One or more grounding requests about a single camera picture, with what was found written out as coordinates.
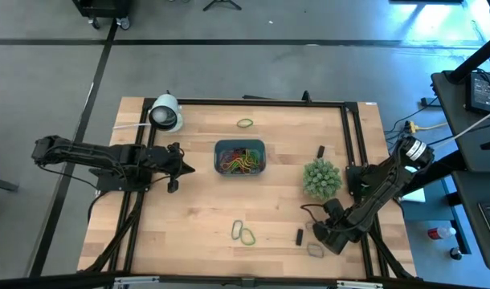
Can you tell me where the black power supply box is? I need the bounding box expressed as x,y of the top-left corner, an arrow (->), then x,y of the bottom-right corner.
464,71 -> 490,116

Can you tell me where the white cable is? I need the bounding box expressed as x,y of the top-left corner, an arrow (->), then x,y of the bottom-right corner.
429,104 -> 490,150

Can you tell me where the grey chair base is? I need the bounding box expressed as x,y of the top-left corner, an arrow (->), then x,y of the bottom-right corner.
0,174 -> 19,193

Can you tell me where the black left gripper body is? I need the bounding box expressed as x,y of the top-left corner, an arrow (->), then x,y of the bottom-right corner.
149,142 -> 182,177

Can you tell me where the black desk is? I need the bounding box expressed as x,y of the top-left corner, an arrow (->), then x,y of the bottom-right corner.
451,170 -> 490,272
431,68 -> 490,173

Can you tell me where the white box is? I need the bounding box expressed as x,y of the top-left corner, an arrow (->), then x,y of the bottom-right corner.
401,166 -> 427,204

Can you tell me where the blue rubber band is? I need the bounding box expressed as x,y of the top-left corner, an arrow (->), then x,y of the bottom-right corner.
231,219 -> 244,241

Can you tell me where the white cylindrical camera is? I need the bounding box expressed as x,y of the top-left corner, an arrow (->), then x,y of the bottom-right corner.
148,92 -> 185,134

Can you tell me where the black diagonal pole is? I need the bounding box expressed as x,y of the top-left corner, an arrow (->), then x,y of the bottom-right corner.
447,30 -> 490,84

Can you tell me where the yellow rubber band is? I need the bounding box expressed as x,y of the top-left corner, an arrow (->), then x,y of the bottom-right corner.
227,149 -> 262,172

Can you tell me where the green artificial succulent plant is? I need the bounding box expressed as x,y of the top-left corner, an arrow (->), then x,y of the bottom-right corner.
302,157 -> 343,200

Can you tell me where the black wheeled cart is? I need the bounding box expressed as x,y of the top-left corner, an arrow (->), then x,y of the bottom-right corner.
71,0 -> 133,31

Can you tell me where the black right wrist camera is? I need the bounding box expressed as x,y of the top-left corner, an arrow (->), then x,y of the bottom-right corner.
322,197 -> 345,221

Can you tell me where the black tripod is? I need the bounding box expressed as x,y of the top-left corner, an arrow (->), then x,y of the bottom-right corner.
202,0 -> 243,12

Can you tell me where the black rig crossbeam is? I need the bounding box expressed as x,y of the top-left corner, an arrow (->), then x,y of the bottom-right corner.
0,271 -> 490,289

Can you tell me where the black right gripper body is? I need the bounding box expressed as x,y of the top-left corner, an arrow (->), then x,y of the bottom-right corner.
329,214 -> 366,244

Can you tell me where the teal plastic bin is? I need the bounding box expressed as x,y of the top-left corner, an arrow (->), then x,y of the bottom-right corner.
213,138 -> 267,177

